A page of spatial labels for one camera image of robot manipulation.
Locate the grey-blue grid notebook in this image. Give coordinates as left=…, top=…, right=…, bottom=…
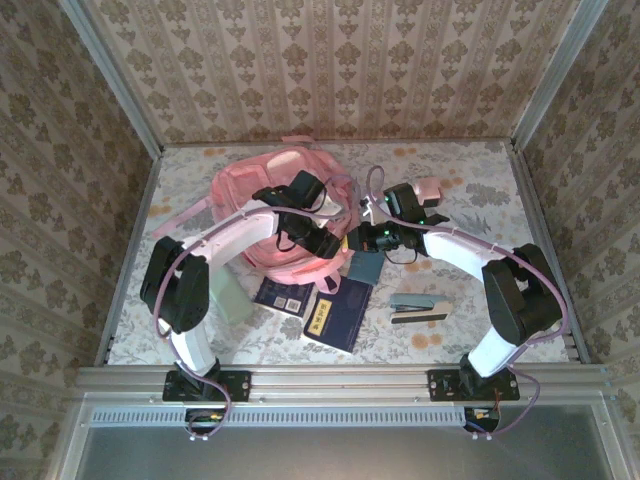
left=346, top=249, right=385, bottom=287

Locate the thin black right camera cable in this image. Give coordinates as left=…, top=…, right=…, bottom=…
left=385, top=246, right=420, bottom=266

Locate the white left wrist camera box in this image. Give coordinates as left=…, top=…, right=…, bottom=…
left=319, top=198, right=349, bottom=222

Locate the floral tablecloth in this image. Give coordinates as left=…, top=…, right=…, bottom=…
left=107, top=139, right=571, bottom=366

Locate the navy book with QR codes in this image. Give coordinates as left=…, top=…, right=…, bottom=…
left=252, top=277, right=321, bottom=317

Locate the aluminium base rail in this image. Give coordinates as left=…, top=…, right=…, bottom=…
left=77, top=364, right=609, bottom=404

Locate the slotted grey cable duct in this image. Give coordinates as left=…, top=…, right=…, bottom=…
left=89, top=403, right=469, bottom=429

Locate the pink pencil sharpener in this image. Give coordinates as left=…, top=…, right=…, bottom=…
left=413, top=176, right=445, bottom=207

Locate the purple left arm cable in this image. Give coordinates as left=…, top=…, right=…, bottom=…
left=152, top=174, right=362, bottom=442

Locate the grey and beige stapler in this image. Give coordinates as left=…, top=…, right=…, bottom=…
left=389, top=293, right=452, bottom=325

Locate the light green pencil case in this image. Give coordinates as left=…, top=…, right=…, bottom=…
left=209, top=264, right=254, bottom=326

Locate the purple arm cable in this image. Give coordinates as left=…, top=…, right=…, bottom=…
left=152, top=174, right=362, bottom=442
left=365, top=165, right=569, bottom=436

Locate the pink backpack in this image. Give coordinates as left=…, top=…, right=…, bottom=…
left=152, top=135, right=362, bottom=296

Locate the aluminium side rail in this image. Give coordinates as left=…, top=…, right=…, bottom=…
left=509, top=141, right=592, bottom=365
left=94, top=147, right=164, bottom=366

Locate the aluminium frame post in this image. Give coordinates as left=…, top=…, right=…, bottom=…
left=58, top=0, right=165, bottom=154
left=512, top=0, right=610, bottom=147

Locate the grey metal panel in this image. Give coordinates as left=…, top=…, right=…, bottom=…
left=74, top=424, right=619, bottom=480

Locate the navy book with yellow label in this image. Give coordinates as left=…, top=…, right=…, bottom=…
left=303, top=277, right=374, bottom=355

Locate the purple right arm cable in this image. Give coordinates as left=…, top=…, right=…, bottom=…
left=365, top=165, right=569, bottom=436

